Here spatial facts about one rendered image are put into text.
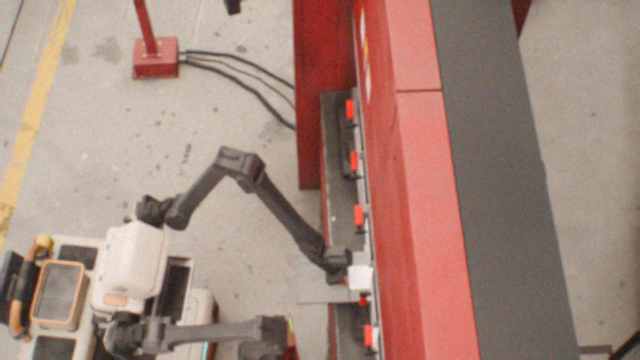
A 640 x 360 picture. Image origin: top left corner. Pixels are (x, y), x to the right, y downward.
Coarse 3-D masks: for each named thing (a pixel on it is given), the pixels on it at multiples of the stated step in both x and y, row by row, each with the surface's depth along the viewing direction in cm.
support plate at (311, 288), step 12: (360, 252) 304; (300, 264) 301; (312, 264) 301; (360, 264) 301; (300, 276) 299; (312, 276) 299; (324, 276) 299; (300, 288) 297; (312, 288) 297; (324, 288) 297; (336, 288) 297; (348, 288) 297; (300, 300) 295; (312, 300) 295; (324, 300) 295; (336, 300) 295; (348, 300) 295
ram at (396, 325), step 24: (360, 0) 271; (360, 24) 275; (360, 48) 279; (360, 72) 283; (384, 72) 213; (384, 96) 216; (384, 120) 218; (384, 144) 221; (384, 168) 223; (384, 192) 226; (384, 216) 228; (384, 240) 231; (384, 264) 234; (384, 288) 237; (384, 312) 240; (408, 312) 188; (384, 336) 242; (408, 336) 189
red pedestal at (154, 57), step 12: (144, 0) 416; (144, 12) 419; (144, 24) 427; (144, 36) 436; (144, 48) 450; (156, 48) 448; (168, 48) 451; (144, 60) 447; (156, 60) 447; (168, 60) 447; (132, 72) 457; (144, 72) 453; (156, 72) 453; (168, 72) 454
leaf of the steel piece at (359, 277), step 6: (348, 270) 299; (354, 270) 300; (360, 270) 300; (366, 270) 300; (372, 270) 300; (348, 276) 299; (354, 276) 299; (360, 276) 299; (366, 276) 299; (354, 282) 298; (360, 282) 298; (366, 282) 298; (354, 288) 297; (360, 288) 297; (366, 288) 297
